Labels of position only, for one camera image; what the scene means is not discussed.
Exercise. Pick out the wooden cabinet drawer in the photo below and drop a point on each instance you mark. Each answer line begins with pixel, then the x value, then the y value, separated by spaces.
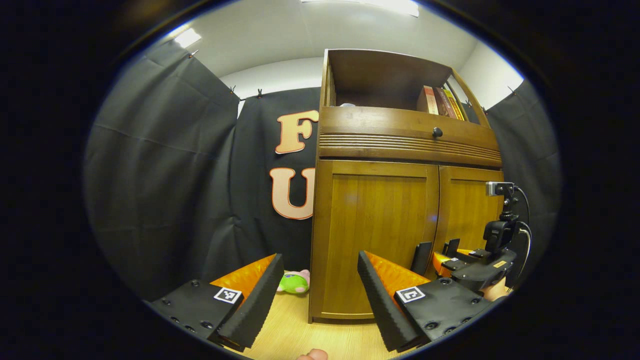
pixel 380 125

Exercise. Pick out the green plush toy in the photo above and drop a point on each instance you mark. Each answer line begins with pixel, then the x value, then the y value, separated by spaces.
pixel 295 283

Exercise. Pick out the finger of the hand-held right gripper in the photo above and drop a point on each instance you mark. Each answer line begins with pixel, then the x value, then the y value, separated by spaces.
pixel 470 253
pixel 442 265

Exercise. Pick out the wooden shoe cabinet door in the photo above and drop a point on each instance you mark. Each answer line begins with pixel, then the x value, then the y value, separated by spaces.
pixel 380 225
pixel 470 215

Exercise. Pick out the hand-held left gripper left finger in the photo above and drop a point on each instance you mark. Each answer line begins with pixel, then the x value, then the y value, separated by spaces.
pixel 255 305

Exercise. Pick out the wooden double-door shoe cabinet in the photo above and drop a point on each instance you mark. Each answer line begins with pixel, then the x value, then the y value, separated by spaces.
pixel 385 75

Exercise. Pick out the black backdrop cloth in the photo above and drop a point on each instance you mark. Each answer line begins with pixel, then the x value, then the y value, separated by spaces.
pixel 165 175

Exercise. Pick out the wide ceiling light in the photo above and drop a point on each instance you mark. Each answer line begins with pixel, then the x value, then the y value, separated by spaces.
pixel 380 5

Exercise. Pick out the black round drawer knob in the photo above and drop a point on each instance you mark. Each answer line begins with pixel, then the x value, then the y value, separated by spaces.
pixel 437 132

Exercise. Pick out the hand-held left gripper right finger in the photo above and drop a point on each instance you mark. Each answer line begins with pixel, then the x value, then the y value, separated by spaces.
pixel 380 305

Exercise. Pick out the long ceiling light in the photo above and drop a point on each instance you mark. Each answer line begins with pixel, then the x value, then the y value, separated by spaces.
pixel 187 38

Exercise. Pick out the yellow book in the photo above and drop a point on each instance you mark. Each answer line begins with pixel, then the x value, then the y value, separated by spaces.
pixel 455 105

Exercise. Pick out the dark brown book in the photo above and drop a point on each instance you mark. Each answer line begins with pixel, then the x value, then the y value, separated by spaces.
pixel 444 102

